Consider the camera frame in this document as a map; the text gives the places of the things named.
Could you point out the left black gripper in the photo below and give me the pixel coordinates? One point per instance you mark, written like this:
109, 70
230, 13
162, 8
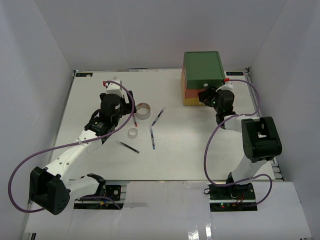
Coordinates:
128, 107

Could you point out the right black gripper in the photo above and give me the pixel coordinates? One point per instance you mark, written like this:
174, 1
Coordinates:
207, 94

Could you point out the green drawer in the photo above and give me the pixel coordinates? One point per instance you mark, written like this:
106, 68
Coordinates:
202, 83

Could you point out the red pen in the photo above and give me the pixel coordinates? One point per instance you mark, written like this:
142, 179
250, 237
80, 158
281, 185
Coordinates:
134, 120

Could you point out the black pen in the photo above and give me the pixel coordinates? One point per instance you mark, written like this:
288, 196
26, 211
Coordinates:
129, 147

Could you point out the purple pen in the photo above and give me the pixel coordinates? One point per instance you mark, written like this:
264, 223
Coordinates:
158, 116

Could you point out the blue pen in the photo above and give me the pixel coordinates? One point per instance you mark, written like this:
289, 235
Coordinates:
152, 137

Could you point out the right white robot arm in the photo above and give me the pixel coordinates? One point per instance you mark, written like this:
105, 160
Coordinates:
260, 139

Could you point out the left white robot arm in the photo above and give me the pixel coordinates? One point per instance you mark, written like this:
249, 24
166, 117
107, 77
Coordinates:
51, 187

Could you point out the green drawer cabinet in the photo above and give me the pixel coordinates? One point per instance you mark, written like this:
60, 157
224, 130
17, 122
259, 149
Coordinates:
200, 70

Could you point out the large tape roll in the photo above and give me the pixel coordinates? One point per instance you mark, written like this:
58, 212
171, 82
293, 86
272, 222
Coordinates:
143, 111

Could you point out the small clear tape roll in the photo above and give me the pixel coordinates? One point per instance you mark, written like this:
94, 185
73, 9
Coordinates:
133, 133

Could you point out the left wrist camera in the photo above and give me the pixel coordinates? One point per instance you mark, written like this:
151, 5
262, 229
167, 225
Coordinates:
112, 88

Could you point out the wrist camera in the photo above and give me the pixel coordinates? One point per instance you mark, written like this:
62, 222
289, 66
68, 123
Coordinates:
112, 88
227, 85

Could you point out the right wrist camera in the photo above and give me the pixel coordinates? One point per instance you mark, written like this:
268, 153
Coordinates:
227, 85

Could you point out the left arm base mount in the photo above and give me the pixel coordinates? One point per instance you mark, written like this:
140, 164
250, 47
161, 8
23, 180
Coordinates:
112, 198

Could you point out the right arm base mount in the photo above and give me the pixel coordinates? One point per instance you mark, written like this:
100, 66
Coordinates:
235, 198

